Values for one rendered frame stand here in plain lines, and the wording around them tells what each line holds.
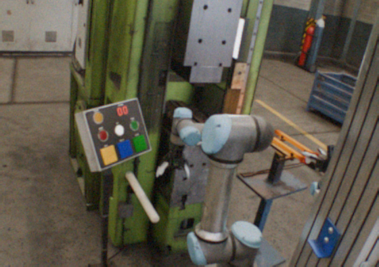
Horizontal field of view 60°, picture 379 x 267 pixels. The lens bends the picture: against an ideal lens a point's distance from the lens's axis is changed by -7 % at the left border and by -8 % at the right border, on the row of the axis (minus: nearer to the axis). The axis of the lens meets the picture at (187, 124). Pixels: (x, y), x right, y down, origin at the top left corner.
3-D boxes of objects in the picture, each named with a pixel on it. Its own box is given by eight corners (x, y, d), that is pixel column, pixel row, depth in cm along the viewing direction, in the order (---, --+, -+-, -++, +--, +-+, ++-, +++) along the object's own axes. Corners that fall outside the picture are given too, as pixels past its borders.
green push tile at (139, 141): (147, 148, 179) (143, 134, 178) (136, 152, 173) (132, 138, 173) (145, 148, 180) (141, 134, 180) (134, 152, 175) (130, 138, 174)
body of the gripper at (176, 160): (168, 171, 156) (171, 147, 151) (166, 160, 163) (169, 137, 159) (185, 171, 157) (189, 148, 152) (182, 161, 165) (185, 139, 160)
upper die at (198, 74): (220, 83, 202) (223, 66, 198) (189, 83, 193) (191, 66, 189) (188, 62, 235) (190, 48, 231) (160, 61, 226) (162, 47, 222)
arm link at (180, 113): (177, 114, 145) (172, 106, 152) (174, 137, 149) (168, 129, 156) (195, 114, 147) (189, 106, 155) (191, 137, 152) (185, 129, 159)
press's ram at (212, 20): (242, 67, 204) (256, -1, 188) (183, 66, 187) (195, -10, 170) (208, 49, 237) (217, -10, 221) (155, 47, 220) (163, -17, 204)
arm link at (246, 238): (260, 265, 123) (271, 238, 118) (227, 270, 119) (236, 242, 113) (247, 242, 133) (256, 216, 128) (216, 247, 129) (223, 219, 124)
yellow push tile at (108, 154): (118, 160, 164) (113, 145, 163) (105, 165, 158) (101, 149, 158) (115, 160, 165) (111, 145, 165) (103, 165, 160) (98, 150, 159)
